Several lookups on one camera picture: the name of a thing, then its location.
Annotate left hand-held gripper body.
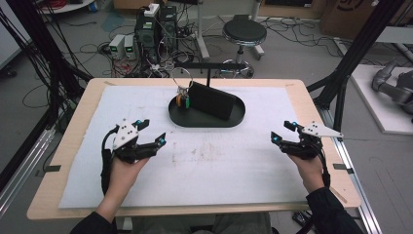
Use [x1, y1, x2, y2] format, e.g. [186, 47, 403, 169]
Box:
[111, 118, 159, 164]

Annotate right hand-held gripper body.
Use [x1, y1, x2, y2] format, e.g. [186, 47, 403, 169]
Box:
[279, 121, 344, 161]

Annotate black oval tray with hanger stand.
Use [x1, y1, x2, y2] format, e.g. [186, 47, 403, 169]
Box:
[168, 61, 247, 129]

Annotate key ring with colourful tags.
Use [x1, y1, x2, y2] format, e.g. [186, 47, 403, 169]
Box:
[170, 66, 195, 110]

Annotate black pouch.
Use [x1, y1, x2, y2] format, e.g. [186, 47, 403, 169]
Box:
[187, 81, 238, 122]

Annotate person's right hand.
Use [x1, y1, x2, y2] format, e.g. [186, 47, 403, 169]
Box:
[286, 153, 325, 194]

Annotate person's left hand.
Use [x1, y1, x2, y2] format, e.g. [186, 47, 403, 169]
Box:
[106, 155, 150, 200]

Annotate wooden table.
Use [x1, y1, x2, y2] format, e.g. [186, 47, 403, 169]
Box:
[26, 77, 362, 221]

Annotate white table mat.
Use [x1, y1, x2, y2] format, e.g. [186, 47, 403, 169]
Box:
[57, 85, 313, 209]

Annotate white platform board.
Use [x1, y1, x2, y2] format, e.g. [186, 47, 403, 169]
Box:
[350, 62, 413, 136]

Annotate grey power supply unit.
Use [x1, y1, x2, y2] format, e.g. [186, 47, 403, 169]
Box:
[108, 33, 127, 60]
[124, 33, 137, 60]

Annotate black computer tower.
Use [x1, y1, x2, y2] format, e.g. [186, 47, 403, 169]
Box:
[134, 6, 162, 64]
[159, 4, 179, 53]

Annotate wooden desk with white legs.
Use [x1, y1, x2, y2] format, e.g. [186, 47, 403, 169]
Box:
[194, 0, 211, 61]

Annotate black round stool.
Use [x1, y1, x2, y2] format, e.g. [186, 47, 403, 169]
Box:
[222, 19, 268, 79]

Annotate white power adapter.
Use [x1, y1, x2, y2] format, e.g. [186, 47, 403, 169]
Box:
[143, 3, 161, 18]

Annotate cardboard box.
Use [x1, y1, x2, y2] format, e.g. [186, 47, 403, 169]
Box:
[319, 0, 378, 40]

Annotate white round table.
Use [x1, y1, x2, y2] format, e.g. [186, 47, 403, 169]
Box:
[38, 0, 95, 15]

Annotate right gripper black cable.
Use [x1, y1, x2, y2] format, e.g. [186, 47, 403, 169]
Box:
[317, 145, 332, 190]

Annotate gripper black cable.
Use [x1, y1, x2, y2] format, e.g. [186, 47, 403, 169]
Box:
[317, 145, 332, 190]
[100, 125, 120, 197]

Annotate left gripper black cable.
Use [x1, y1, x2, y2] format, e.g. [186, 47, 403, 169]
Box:
[100, 125, 120, 197]

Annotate aluminium rail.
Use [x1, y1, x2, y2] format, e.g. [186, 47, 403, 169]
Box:
[319, 106, 385, 234]
[0, 126, 56, 216]

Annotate black metal frame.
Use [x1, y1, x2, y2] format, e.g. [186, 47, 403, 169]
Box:
[0, 0, 94, 193]
[306, 0, 413, 133]

